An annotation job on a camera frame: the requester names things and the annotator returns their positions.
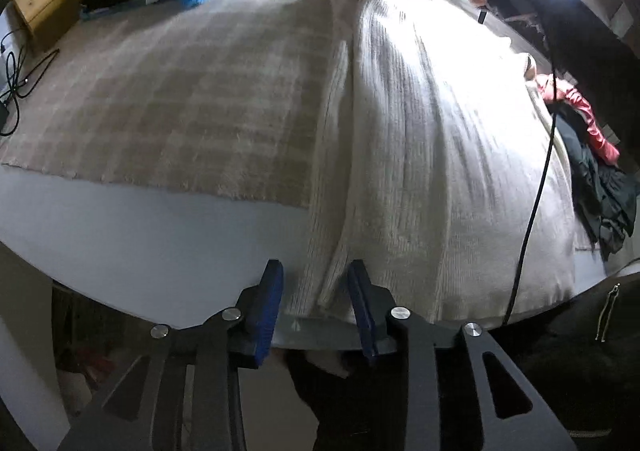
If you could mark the cream knit sweater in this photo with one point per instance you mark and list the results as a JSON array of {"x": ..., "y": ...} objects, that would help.
[{"x": 436, "y": 165}]

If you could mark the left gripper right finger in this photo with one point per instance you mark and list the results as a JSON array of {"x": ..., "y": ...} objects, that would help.
[{"x": 442, "y": 388}]

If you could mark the black garment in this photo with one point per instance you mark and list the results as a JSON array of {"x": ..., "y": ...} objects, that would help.
[{"x": 604, "y": 196}]

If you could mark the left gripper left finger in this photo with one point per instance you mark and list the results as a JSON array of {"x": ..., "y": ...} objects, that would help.
[{"x": 140, "y": 406}]

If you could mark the pink garment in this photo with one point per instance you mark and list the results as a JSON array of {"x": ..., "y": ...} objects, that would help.
[{"x": 579, "y": 112}]

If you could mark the beige plaid table mat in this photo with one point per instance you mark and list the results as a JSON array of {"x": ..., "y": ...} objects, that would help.
[{"x": 222, "y": 98}]

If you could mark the right black sleeve forearm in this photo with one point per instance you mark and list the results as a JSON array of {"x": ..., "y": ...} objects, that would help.
[{"x": 606, "y": 69}]

